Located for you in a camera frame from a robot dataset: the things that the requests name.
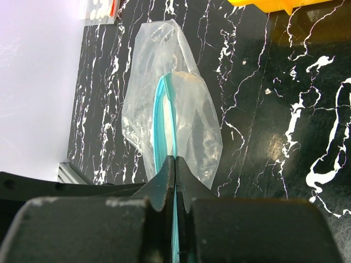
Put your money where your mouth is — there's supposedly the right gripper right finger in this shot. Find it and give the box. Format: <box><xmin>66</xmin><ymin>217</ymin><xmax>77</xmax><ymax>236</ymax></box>
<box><xmin>175</xmin><ymin>157</ymin><xmax>343</xmax><ymax>262</ymax></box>

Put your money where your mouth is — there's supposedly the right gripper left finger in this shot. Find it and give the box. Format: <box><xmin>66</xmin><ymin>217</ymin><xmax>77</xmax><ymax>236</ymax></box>
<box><xmin>1</xmin><ymin>156</ymin><xmax>175</xmax><ymax>262</ymax></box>

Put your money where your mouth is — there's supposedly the clear bag teal zipper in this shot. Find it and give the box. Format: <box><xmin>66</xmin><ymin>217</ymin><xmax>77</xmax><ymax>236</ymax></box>
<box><xmin>121</xmin><ymin>20</ymin><xmax>223</xmax><ymax>262</ymax></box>

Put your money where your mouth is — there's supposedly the black marble table mat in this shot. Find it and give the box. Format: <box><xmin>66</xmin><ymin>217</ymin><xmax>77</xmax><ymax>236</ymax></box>
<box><xmin>67</xmin><ymin>0</ymin><xmax>351</xmax><ymax>220</ymax></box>

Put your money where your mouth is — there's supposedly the yellow plastic fruit tray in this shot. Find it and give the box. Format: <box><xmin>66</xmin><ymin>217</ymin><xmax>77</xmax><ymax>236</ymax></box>
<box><xmin>228</xmin><ymin>0</ymin><xmax>330</xmax><ymax>15</ymax></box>

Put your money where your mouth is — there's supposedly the aluminium frame rail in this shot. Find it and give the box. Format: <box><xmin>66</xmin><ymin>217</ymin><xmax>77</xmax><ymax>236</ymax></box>
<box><xmin>57</xmin><ymin>162</ymin><xmax>93</xmax><ymax>185</ymax></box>

